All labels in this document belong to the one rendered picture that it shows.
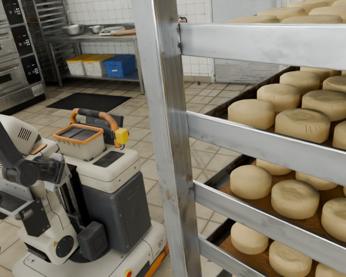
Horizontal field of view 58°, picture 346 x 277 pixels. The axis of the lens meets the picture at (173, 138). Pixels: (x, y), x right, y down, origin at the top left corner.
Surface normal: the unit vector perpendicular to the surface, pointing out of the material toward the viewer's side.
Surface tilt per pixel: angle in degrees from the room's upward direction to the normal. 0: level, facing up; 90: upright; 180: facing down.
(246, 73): 90
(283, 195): 0
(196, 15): 90
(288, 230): 90
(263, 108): 0
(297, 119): 0
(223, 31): 90
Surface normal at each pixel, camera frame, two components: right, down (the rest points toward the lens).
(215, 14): -0.47, 0.44
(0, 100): 0.87, 0.14
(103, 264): -0.11, -0.89
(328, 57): -0.69, 0.39
